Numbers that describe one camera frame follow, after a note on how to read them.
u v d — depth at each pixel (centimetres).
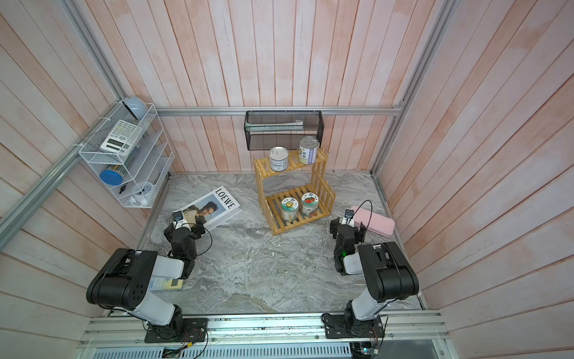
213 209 101
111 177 76
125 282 46
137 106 82
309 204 95
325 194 99
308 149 81
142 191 84
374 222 104
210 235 94
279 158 80
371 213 104
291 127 88
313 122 96
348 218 78
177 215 77
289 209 93
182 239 71
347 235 72
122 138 76
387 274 46
